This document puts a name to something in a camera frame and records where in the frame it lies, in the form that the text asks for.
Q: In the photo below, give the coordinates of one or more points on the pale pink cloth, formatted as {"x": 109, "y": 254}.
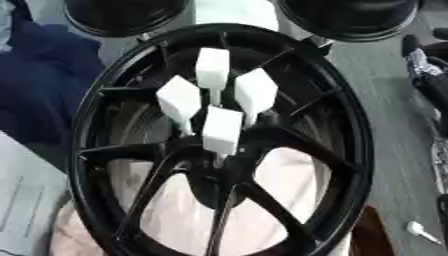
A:
{"x": 181, "y": 220}

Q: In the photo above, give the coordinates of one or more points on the black round wheel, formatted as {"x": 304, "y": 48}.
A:
{"x": 125, "y": 15}
{"x": 350, "y": 16}

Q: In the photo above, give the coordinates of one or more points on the black spoked wheel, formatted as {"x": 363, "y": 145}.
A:
{"x": 344, "y": 140}

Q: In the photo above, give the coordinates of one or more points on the white pin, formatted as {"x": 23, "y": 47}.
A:
{"x": 255, "y": 90}
{"x": 178, "y": 98}
{"x": 222, "y": 130}
{"x": 212, "y": 68}
{"x": 417, "y": 229}

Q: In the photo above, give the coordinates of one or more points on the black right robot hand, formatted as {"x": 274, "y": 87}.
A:
{"x": 429, "y": 66}

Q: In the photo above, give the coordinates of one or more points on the person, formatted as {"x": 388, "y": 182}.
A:
{"x": 46, "y": 83}

